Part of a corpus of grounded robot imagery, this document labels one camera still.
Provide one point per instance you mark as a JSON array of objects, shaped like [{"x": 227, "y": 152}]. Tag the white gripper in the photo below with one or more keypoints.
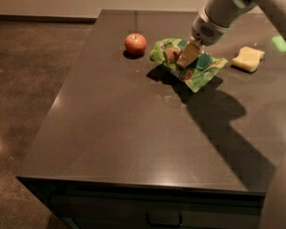
[{"x": 205, "y": 31}]

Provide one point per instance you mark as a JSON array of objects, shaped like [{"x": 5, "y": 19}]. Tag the green rice chip bag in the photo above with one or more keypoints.
[{"x": 166, "y": 52}]

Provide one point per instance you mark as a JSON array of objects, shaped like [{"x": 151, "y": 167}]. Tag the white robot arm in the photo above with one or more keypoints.
[{"x": 275, "y": 11}]

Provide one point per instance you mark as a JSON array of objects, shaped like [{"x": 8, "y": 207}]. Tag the red apple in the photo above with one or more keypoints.
[{"x": 135, "y": 44}]

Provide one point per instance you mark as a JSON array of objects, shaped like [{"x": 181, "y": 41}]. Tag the yellow sponge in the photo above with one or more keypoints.
[{"x": 248, "y": 59}]

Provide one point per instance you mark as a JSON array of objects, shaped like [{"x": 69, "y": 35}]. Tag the dark drawer front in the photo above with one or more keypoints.
[{"x": 114, "y": 213}]

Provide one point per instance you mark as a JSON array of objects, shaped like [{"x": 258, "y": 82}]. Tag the black drawer handle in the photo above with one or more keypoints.
[{"x": 164, "y": 219}]

